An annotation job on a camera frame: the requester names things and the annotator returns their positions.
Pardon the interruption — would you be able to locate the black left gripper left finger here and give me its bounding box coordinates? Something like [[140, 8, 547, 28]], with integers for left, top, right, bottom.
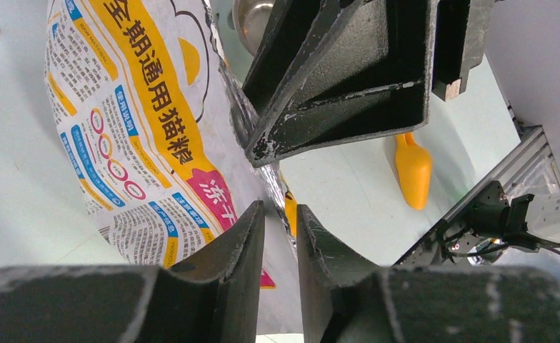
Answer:
[[0, 201, 265, 342]]

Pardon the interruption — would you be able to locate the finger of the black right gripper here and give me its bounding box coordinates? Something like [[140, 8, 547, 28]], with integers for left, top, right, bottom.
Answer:
[[243, 1, 438, 166], [432, 0, 495, 101]]

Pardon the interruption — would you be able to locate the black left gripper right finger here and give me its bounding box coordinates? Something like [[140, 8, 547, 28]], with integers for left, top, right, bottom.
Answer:
[[296, 204, 560, 342]]

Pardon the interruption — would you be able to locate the yellow plastic scoop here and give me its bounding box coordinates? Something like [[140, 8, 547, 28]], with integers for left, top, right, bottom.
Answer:
[[395, 132, 433, 210]]

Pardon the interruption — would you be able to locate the pet food bag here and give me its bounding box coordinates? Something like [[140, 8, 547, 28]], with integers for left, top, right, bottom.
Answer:
[[45, 0, 303, 334]]

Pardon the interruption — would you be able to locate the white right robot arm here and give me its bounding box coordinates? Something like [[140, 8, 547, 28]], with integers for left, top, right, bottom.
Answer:
[[232, 1, 560, 265]]

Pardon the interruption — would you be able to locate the left steel bowl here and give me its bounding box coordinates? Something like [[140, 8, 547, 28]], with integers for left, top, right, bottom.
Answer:
[[231, 0, 275, 56]]

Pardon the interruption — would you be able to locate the aluminium frame rail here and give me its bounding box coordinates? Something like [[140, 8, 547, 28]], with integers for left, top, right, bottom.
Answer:
[[396, 126, 560, 266]]

